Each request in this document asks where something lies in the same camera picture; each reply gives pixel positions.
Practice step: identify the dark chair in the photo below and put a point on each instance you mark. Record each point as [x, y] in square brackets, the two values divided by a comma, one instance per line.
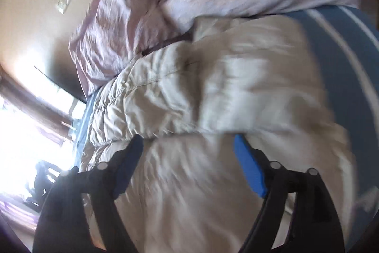
[41, 182]

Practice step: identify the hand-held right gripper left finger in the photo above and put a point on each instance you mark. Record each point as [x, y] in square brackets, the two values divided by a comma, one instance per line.
[128, 164]

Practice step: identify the white wall socket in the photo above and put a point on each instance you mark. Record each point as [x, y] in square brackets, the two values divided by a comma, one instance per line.
[63, 2]

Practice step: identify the beige padded jacket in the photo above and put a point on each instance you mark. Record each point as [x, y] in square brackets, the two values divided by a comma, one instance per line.
[207, 93]

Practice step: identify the window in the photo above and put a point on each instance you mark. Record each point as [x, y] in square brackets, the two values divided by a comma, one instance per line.
[26, 128]

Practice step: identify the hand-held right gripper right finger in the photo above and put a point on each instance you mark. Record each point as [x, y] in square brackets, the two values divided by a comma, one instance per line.
[248, 164]

